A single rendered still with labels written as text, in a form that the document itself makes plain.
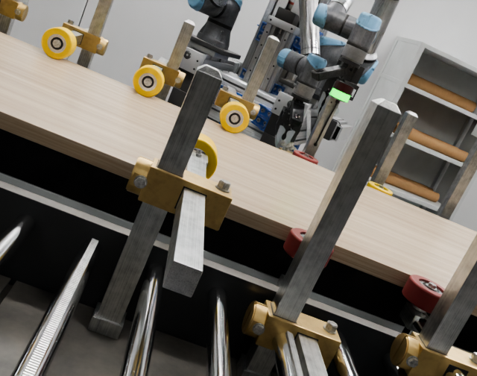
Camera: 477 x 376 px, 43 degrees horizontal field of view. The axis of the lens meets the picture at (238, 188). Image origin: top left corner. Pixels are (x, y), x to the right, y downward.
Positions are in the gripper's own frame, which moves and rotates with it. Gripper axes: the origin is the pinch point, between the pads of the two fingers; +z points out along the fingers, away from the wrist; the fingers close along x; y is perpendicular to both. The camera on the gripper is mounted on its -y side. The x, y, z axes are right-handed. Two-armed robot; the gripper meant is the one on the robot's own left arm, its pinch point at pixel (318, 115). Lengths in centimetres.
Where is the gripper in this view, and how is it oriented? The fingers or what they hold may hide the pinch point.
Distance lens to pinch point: 201.0
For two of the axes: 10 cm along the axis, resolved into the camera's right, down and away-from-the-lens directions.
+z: -4.0, 8.8, 2.5
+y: 8.5, 2.5, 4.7
